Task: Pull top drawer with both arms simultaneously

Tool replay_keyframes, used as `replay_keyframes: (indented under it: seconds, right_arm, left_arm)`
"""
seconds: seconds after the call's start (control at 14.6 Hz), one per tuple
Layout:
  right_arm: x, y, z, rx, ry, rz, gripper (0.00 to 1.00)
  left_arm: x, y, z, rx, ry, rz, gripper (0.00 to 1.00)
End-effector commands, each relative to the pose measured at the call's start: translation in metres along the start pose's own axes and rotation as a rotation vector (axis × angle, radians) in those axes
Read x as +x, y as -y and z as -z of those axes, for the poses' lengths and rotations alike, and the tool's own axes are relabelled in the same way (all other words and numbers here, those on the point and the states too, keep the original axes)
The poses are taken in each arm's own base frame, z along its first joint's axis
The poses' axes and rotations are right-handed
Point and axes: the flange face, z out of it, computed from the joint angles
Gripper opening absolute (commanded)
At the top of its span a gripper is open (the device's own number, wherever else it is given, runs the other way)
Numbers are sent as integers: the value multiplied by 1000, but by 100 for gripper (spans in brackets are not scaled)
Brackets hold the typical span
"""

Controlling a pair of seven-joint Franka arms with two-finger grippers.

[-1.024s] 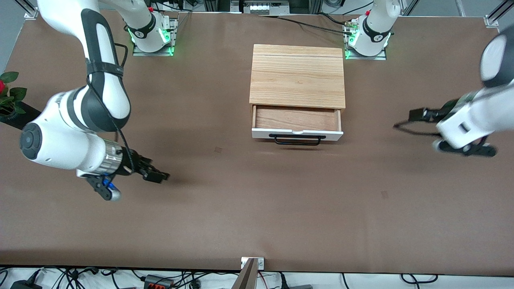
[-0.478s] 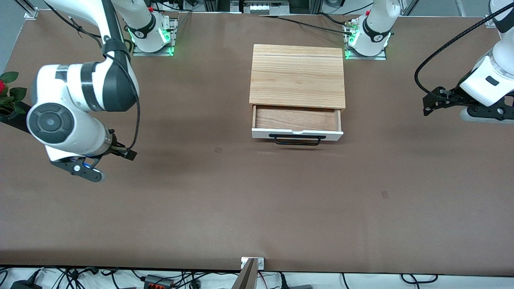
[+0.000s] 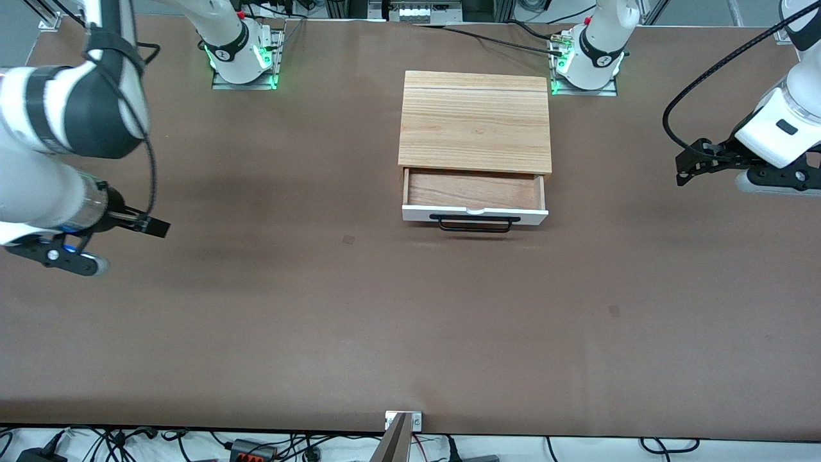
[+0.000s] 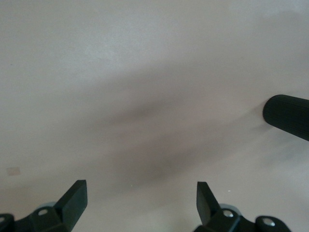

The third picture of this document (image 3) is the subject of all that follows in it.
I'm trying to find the white drawer with black handle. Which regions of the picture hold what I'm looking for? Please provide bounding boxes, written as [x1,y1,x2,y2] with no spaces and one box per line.
[402,167,550,234]

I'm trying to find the light wooden drawer cabinet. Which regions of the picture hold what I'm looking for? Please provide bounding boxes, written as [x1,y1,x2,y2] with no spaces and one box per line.
[398,70,553,187]

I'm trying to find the black orange power adapter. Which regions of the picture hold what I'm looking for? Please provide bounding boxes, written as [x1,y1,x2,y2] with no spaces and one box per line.
[229,439,278,462]

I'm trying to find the grey control box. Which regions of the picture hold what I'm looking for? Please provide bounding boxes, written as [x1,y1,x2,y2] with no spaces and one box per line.
[368,0,464,25]

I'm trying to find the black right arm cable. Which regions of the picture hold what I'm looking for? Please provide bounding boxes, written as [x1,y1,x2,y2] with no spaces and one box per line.
[77,0,162,223]

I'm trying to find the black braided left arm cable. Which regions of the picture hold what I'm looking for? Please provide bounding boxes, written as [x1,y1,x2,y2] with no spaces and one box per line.
[662,0,821,153]

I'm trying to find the black cable on table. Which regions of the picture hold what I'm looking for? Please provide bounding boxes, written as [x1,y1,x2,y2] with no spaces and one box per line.
[410,23,566,55]

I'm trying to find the black looped floor cable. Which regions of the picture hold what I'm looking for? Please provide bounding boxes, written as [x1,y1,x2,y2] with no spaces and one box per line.
[640,437,701,454]

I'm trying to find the brown camera mount pole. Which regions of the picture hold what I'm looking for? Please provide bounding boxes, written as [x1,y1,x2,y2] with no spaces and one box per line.
[369,414,412,462]

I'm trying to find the small metal bracket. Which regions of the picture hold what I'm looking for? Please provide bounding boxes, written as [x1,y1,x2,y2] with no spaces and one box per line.
[385,411,423,432]

